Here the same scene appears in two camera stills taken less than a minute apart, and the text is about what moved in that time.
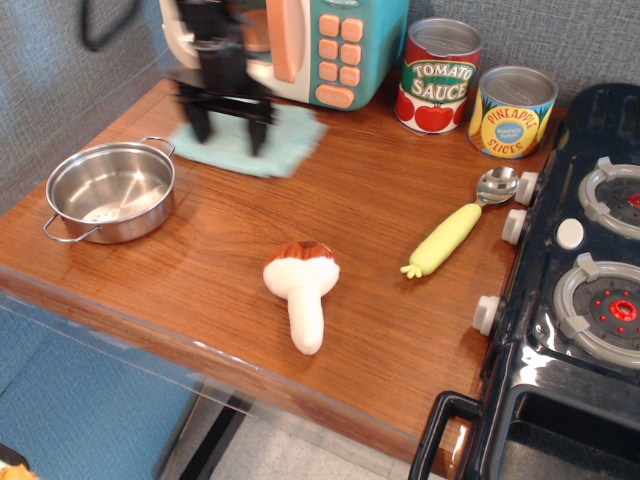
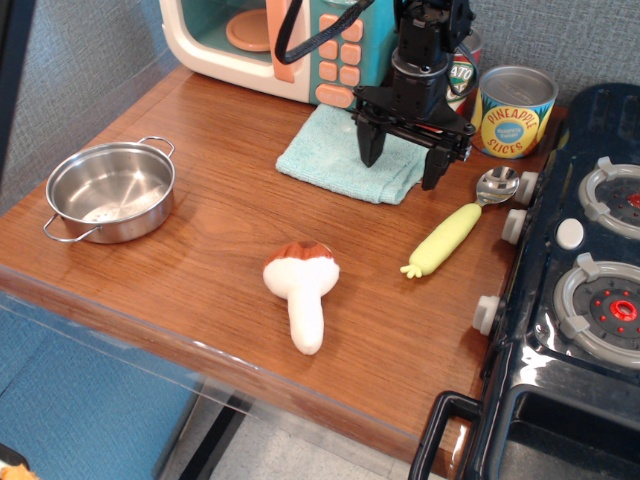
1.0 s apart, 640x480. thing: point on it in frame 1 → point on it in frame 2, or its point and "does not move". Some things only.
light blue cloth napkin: x=293 y=144 → x=327 y=153
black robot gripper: x=223 y=83 → x=415 y=105
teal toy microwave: x=345 y=54 does not move
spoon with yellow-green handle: x=496 y=184 does not move
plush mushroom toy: x=303 y=272 does not move
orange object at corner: x=19 y=472 does not move
